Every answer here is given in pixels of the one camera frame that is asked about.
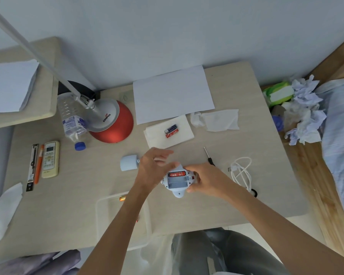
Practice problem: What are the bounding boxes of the small black-handled screwdriver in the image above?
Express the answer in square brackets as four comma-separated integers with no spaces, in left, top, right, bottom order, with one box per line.
[204,147,216,167]

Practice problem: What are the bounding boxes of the purple cloth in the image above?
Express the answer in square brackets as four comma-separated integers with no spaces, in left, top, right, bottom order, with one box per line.
[0,249,81,275]

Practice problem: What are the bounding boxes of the wooden bed frame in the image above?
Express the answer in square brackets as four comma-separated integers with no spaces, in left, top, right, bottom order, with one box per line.
[260,31,344,256]

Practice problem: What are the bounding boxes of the black narrow package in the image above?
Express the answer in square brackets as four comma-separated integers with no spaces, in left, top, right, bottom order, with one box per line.
[25,144,39,192]

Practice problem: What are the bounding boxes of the light blue battery toy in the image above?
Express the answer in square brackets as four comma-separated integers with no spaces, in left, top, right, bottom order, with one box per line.
[161,164,200,199]

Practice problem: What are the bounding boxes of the clear plastic tray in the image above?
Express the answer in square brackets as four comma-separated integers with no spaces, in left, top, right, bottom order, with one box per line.
[95,191,153,251]

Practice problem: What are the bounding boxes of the blue plastic item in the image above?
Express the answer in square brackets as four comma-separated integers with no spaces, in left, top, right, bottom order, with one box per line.
[272,114,284,132]

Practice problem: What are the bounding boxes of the red desk lamp head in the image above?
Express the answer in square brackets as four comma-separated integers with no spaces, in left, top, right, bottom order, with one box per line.
[87,99,134,144]

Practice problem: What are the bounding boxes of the person's left forearm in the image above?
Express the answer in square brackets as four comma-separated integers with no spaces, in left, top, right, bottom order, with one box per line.
[77,183,155,275]

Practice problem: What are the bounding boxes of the person's right hand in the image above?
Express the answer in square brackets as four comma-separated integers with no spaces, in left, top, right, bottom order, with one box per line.
[186,163,239,201]

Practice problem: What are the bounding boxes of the crumpled white tissue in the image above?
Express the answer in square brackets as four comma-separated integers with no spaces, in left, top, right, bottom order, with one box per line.
[190,109,240,132]

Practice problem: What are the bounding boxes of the large white tissue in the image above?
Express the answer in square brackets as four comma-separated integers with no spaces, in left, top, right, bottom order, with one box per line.
[0,182,24,258]

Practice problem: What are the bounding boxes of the cream remote control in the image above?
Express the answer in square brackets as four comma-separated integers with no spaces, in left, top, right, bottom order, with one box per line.
[41,140,60,179]

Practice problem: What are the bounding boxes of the person's right forearm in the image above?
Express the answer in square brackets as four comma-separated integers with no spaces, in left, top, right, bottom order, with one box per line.
[226,182,344,275]

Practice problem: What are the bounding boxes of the orange pen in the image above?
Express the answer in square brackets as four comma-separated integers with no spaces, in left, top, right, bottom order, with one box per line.
[33,144,45,185]

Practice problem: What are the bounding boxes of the clear plastic water bottle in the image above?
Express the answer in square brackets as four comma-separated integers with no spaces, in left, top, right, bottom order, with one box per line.
[57,92,88,143]

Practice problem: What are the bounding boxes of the pile of crumpled tissues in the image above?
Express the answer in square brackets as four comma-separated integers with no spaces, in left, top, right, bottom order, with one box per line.
[280,74,328,146]

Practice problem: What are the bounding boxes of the white paper stack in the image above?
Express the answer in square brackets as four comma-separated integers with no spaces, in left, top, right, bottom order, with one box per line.
[0,59,40,114]

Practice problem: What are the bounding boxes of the light blue toy cover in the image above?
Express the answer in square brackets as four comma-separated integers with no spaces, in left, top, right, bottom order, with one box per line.
[120,154,140,172]

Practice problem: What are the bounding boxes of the white paper sheet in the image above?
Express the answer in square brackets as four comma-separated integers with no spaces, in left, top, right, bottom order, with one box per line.
[133,65,216,125]

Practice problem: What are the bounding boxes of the beige side shelf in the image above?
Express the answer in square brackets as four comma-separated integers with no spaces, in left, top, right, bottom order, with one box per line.
[0,36,61,131]

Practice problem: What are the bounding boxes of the folded white napkin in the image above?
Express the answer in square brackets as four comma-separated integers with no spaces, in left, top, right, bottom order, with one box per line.
[144,114,195,149]

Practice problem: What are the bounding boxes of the green wet wipes pack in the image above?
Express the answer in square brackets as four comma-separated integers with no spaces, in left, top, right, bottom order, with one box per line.
[263,81,295,108]

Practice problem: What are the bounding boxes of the white charging cable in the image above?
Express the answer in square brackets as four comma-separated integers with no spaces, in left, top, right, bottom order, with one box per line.
[228,157,253,193]

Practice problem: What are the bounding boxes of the blue striped bedsheet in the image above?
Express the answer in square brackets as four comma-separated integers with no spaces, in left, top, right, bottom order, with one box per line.
[315,77,344,244]

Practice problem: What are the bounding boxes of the person's grey trousers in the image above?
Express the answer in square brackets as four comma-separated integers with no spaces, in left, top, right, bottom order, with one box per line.
[170,227,290,275]

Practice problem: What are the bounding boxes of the person's left hand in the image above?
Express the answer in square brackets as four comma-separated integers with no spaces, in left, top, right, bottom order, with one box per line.
[134,147,180,196]

